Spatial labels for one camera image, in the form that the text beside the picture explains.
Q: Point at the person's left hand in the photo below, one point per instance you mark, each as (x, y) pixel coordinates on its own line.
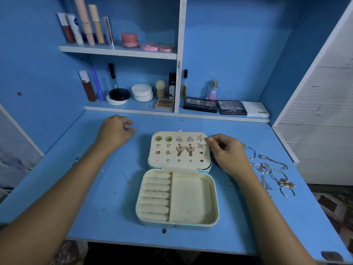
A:
(114, 132)

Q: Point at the person's right hand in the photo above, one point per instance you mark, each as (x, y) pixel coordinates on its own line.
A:
(229, 157)

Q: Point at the small silver stud earring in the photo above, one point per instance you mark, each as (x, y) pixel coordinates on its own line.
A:
(201, 145)
(201, 138)

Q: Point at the gold dangling earring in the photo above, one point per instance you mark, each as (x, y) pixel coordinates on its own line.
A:
(180, 149)
(190, 149)

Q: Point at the green stud earring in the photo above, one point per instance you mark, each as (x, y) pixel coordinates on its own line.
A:
(169, 139)
(159, 139)

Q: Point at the pile of silver rings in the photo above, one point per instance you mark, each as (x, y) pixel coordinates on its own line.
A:
(76, 158)

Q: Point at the cream jewellery box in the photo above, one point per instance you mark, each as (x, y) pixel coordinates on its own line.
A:
(190, 204)

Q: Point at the person's left forearm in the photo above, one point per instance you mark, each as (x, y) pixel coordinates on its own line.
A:
(52, 209)

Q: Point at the person's right forearm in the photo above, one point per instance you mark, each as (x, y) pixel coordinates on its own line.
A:
(276, 226)

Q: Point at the white flat box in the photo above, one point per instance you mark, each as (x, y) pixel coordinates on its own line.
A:
(256, 109)

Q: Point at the person's dark clothing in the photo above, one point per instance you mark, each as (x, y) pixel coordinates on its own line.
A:
(165, 255)

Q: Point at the white bowl black inside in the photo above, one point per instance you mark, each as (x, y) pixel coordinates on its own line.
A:
(119, 95)

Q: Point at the white round cream jar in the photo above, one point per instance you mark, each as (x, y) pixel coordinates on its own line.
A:
(143, 92)

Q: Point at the blue cosmetic tube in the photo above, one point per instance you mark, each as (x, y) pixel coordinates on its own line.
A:
(97, 86)

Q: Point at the black lettered eyeshadow palette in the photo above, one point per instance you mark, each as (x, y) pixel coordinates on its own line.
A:
(231, 107)

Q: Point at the brown lipstick tube white cap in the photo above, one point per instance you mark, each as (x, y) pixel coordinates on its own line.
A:
(88, 87)

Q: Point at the black makeup brush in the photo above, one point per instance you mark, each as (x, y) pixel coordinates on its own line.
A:
(112, 76)

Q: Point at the square brown powder compact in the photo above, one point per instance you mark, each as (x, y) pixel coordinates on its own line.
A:
(164, 104)

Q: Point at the dark eyeshadow palette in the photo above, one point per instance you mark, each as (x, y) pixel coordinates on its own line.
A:
(200, 105)

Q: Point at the beige makeup sponge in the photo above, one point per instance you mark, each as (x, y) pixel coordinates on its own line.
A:
(160, 87)

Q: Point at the small pink perfume bottle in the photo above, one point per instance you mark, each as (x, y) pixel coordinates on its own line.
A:
(212, 91)

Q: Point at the black cosmetic bottle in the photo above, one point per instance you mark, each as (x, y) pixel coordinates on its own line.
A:
(172, 85)

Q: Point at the thin dark cosmetic bottle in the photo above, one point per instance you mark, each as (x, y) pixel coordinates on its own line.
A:
(185, 84)

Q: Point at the pink flat compact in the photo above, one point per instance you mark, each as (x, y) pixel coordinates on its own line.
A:
(149, 47)
(166, 48)

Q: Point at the pink round jar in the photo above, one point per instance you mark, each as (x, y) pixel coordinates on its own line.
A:
(130, 40)

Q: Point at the white framed marbled panel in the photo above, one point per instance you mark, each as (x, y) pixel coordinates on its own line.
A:
(16, 157)

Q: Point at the white slatted cabinet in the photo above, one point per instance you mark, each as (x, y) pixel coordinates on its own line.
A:
(322, 118)

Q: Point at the short beige cosmetic tube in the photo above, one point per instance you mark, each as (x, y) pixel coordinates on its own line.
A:
(97, 26)

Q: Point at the tall beige cosmetic tube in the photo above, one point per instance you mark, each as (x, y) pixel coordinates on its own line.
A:
(84, 22)

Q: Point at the white shelf unit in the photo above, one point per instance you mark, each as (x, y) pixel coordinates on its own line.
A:
(181, 30)

